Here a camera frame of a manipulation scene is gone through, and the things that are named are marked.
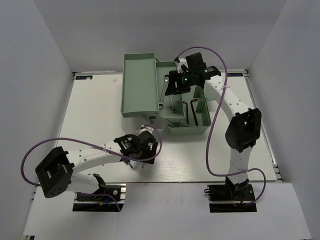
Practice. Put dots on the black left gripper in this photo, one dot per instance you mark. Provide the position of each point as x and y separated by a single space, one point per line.
147 156

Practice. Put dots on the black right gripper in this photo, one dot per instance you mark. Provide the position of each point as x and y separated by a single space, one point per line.
174 77

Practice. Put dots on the dark hex key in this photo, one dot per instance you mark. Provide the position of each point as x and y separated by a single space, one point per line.
194 111
186 112

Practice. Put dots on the green plastic toolbox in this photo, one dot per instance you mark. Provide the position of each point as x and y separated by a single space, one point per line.
142 84

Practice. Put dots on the small silver wrench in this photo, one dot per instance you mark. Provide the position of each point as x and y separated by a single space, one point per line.
173 103

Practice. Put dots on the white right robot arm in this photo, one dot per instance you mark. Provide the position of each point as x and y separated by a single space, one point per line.
244 128

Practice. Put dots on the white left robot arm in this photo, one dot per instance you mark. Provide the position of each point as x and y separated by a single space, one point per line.
67 171

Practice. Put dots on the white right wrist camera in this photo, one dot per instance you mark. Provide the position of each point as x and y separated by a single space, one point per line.
181 65

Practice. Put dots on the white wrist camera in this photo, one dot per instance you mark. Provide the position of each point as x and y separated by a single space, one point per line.
181 65
147 129

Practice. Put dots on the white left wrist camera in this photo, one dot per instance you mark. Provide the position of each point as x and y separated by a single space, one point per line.
147 129

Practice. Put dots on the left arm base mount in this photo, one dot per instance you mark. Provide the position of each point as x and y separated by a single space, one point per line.
109 199

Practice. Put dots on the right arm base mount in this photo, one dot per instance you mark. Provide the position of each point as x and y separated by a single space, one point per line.
221 200

